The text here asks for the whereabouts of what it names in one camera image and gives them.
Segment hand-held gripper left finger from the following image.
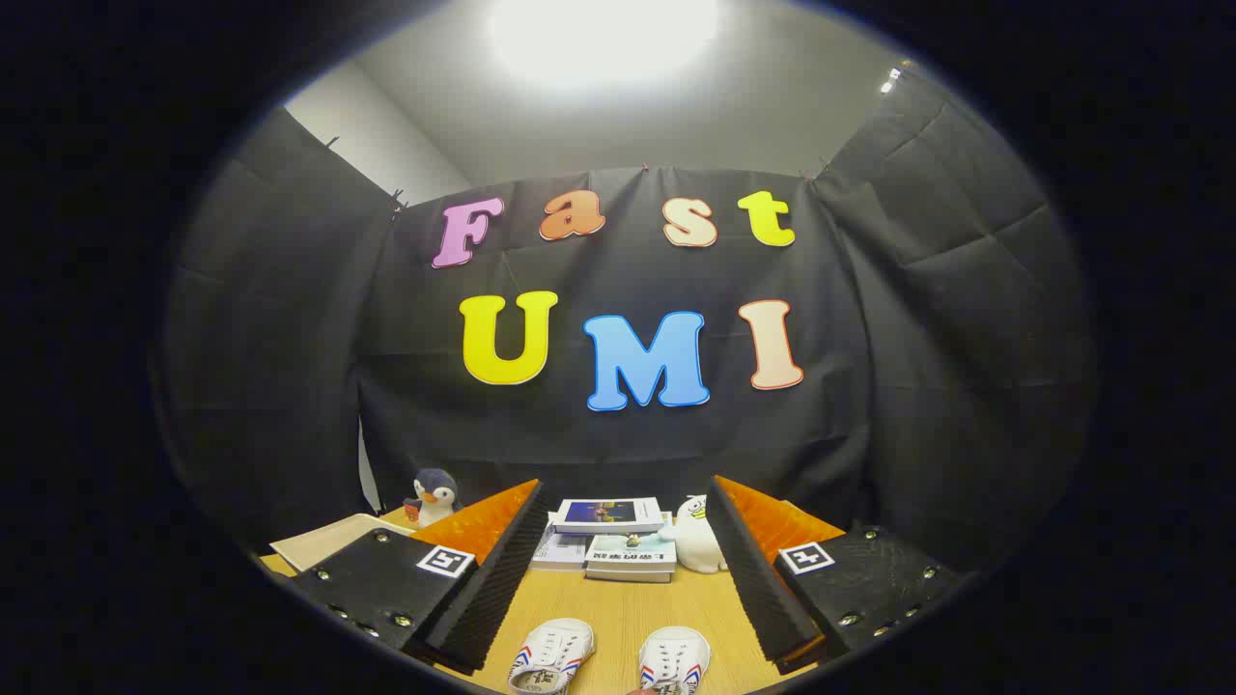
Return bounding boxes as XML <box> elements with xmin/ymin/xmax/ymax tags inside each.
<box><xmin>290</xmin><ymin>478</ymin><xmax>551</xmax><ymax>676</ymax></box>

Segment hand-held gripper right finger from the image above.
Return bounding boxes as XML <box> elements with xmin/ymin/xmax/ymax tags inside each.
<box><xmin>704</xmin><ymin>474</ymin><xmax>969</xmax><ymax>676</ymax></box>

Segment white canvas shoe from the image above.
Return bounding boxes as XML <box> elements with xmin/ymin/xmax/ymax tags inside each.
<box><xmin>507</xmin><ymin>618</ymin><xmax>596</xmax><ymax>695</ymax></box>
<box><xmin>638</xmin><ymin>626</ymin><xmax>713</xmax><ymax>695</ymax></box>

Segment beige fabric storage box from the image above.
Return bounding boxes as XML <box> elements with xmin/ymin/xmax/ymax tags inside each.
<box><xmin>268</xmin><ymin>513</ymin><xmax>418</xmax><ymax>574</ymax></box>

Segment plain white book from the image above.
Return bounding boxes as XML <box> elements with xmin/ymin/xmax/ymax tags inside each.
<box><xmin>530</xmin><ymin>526</ymin><xmax>592</xmax><ymax>571</ymax></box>

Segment white duck plush toy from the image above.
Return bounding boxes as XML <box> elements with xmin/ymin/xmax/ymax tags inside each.
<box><xmin>660</xmin><ymin>495</ymin><xmax>728</xmax><ymax>574</ymax></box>

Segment penguin plush toy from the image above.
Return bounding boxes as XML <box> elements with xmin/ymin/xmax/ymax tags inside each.
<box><xmin>404</xmin><ymin>468</ymin><xmax>463</xmax><ymax>528</ymax></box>

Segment blue picture cover book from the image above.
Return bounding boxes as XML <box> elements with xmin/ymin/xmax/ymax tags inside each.
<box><xmin>550</xmin><ymin>498</ymin><xmax>665</xmax><ymax>535</ymax></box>

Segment teal cover book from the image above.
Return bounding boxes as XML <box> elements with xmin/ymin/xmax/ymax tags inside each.
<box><xmin>585</xmin><ymin>534</ymin><xmax>678</xmax><ymax>572</ymax></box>

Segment black backdrop cloth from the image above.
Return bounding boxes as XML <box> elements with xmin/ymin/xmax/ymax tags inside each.
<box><xmin>159</xmin><ymin>68</ymin><xmax>1097</xmax><ymax>570</ymax></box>

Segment ceiling light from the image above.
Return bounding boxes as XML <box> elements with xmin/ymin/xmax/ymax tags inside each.
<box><xmin>488</xmin><ymin>0</ymin><xmax>720</xmax><ymax>88</ymax></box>

